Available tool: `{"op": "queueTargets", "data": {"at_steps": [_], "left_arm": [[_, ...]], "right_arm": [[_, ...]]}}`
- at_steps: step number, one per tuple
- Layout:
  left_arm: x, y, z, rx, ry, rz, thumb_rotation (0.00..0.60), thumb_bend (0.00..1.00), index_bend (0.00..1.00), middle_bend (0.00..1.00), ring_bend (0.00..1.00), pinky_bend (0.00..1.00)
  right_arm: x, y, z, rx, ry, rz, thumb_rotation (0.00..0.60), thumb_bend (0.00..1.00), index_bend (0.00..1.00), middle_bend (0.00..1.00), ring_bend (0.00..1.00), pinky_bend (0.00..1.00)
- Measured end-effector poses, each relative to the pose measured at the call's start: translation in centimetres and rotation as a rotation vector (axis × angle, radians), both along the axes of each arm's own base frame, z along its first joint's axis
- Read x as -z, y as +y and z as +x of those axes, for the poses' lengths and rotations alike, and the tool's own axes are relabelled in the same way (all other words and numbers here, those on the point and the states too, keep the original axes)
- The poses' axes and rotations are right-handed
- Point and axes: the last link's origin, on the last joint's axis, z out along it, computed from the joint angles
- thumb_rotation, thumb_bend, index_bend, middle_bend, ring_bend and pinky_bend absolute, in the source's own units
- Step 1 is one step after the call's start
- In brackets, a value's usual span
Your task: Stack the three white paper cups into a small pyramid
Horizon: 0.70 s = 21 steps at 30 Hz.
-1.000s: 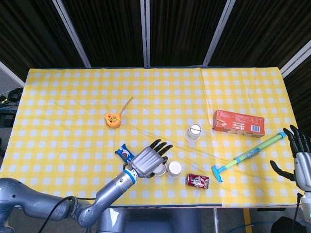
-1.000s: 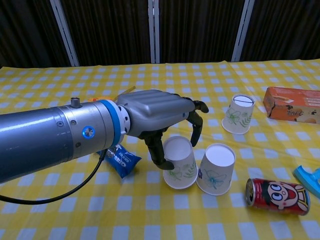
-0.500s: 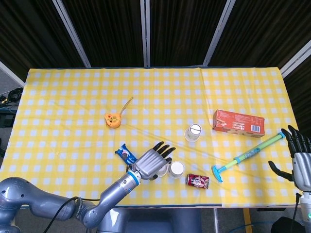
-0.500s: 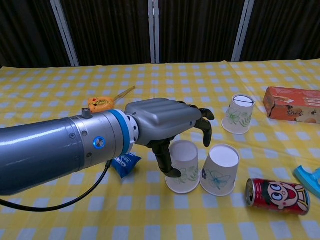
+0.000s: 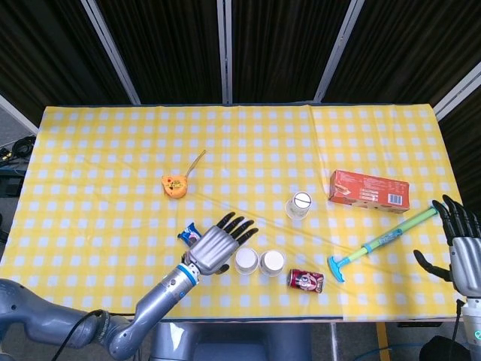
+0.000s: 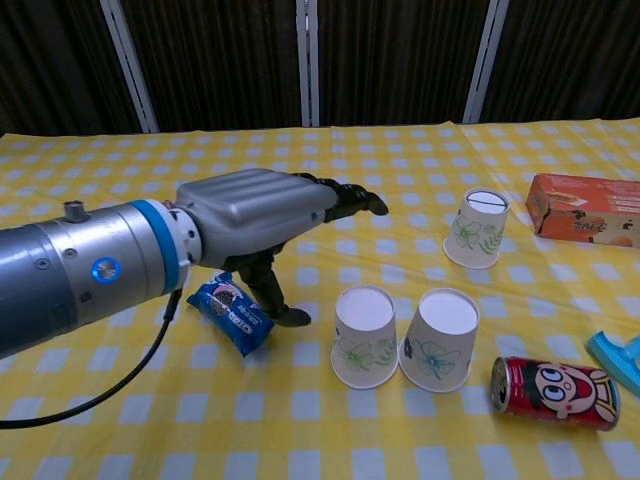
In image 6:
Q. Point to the grey black left robot hand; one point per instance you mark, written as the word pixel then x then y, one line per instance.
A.
pixel 250 210

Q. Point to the white cup green flower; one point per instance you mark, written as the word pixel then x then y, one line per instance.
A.
pixel 365 350

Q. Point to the paper cup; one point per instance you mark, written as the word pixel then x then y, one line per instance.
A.
pixel 475 235

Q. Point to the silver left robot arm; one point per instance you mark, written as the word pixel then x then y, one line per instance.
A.
pixel 60 270

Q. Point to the yellow checkered tablecloth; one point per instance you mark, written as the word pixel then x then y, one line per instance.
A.
pixel 320 440

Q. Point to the blue Oreo cookie pack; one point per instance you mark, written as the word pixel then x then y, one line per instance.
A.
pixel 230 312

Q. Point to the dark pleated curtain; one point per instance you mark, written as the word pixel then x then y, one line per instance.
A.
pixel 225 60

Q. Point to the white cup blue flower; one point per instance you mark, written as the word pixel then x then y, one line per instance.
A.
pixel 437 355

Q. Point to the orange cardboard box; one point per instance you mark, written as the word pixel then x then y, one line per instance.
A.
pixel 585 205

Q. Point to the red cartoon drink can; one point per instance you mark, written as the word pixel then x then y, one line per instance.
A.
pixel 555 392

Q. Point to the light blue plastic object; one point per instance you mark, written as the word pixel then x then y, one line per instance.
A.
pixel 617 357

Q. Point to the white metal post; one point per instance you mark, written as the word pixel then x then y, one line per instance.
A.
pixel 485 60
pixel 131 65
pixel 307 60

